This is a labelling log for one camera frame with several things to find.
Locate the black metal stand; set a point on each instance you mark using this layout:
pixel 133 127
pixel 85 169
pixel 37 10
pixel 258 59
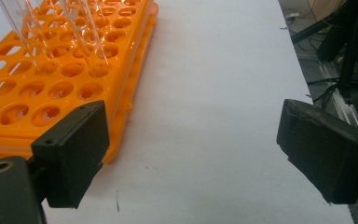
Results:
pixel 351 62

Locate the aluminium frame rail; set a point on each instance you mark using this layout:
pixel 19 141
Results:
pixel 343 105

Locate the clear glass test tube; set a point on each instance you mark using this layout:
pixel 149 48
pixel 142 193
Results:
pixel 24 28
pixel 87 37

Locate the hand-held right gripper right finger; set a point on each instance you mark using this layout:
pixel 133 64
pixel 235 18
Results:
pixel 323 149

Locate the white plug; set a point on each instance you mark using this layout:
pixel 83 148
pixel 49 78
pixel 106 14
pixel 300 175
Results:
pixel 293 15

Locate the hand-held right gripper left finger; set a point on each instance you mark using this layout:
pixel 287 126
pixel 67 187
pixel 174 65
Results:
pixel 71 155

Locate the orange plastic test tube rack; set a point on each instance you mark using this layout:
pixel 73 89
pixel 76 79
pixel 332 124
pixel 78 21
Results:
pixel 12 137

